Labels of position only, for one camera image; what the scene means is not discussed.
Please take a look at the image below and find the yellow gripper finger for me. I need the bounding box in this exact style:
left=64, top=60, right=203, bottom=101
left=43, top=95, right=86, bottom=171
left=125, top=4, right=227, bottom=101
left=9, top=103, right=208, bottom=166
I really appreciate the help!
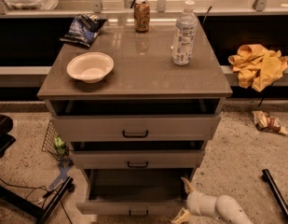
left=171, top=208, right=192, bottom=224
left=182, top=177, right=196, bottom=194

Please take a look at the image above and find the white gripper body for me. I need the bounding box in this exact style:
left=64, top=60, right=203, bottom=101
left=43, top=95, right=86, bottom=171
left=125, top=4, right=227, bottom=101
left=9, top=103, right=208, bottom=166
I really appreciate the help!
left=186, top=191, right=219, bottom=219

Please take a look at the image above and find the grey bottom drawer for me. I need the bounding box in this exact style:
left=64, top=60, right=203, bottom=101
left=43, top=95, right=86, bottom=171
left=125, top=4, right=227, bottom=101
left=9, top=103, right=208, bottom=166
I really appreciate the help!
left=76, top=168, right=193, bottom=217

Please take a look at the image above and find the grey drawer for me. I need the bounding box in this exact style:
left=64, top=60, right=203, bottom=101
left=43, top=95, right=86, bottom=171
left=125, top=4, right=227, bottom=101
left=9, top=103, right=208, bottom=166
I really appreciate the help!
left=52, top=115, right=220, bottom=142
left=76, top=168, right=193, bottom=217
left=71, top=150, right=204, bottom=169

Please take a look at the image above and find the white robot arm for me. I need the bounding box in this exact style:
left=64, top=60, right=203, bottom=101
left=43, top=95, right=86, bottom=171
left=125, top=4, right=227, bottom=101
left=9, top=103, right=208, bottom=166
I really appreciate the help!
left=171, top=177, right=253, bottom=224

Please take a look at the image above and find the grey middle drawer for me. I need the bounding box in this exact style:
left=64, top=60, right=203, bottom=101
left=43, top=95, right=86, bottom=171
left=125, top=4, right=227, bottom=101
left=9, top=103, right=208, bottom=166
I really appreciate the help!
left=71, top=150, right=204, bottom=169

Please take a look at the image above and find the grey drawer cabinet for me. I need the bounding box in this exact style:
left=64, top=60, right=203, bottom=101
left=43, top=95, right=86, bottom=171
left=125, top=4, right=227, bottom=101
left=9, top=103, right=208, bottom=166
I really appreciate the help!
left=36, top=12, right=233, bottom=189

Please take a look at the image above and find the grey top drawer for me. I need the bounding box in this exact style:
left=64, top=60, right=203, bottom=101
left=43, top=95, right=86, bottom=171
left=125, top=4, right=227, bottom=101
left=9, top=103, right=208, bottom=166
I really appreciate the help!
left=52, top=115, right=220, bottom=142

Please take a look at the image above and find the black bar right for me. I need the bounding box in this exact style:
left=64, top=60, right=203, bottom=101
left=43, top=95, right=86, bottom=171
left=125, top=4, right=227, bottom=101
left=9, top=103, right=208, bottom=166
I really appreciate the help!
left=262, top=169, right=288, bottom=224

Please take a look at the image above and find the brown snack wrapper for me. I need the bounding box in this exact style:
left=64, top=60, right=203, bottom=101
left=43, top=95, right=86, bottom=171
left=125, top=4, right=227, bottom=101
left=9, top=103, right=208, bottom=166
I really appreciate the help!
left=253, top=111, right=288, bottom=136

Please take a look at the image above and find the green object in basket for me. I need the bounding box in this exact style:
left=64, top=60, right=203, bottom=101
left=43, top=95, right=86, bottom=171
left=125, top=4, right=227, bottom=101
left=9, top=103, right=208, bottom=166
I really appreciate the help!
left=54, top=135, right=65, bottom=155

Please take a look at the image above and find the yellow cloth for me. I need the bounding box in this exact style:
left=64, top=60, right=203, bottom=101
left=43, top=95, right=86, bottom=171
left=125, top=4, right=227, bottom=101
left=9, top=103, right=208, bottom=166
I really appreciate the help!
left=228, top=44, right=288, bottom=91

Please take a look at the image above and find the black stand leg left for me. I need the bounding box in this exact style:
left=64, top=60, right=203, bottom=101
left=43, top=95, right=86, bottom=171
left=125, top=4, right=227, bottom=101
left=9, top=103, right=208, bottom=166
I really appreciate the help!
left=0, top=177, right=73, bottom=224

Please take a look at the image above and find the white paper bowl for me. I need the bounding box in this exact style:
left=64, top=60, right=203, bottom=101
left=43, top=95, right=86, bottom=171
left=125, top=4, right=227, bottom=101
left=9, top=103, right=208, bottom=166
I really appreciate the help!
left=67, top=52, right=114, bottom=83

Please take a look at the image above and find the clear plastic water bottle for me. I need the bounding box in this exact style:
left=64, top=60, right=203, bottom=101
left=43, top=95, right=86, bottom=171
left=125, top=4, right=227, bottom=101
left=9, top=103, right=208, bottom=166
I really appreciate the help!
left=171, top=0, right=198, bottom=65

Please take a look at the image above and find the orange soda can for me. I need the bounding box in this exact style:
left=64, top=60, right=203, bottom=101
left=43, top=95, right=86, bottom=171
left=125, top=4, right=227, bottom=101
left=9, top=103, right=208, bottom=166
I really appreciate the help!
left=134, top=0, right=150, bottom=33

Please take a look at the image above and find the blue chip bag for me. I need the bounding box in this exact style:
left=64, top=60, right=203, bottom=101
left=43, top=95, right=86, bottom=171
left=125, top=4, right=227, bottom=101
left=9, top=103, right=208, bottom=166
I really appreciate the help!
left=61, top=13, right=107, bottom=47

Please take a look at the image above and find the black chair base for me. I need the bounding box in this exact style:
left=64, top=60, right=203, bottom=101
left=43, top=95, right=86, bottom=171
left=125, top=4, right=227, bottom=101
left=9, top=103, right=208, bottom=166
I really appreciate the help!
left=0, top=115, right=16, bottom=158

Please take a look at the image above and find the wire mesh basket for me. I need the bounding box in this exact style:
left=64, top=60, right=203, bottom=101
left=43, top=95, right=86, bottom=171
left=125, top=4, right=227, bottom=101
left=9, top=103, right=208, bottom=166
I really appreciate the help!
left=41, top=121, right=69, bottom=161

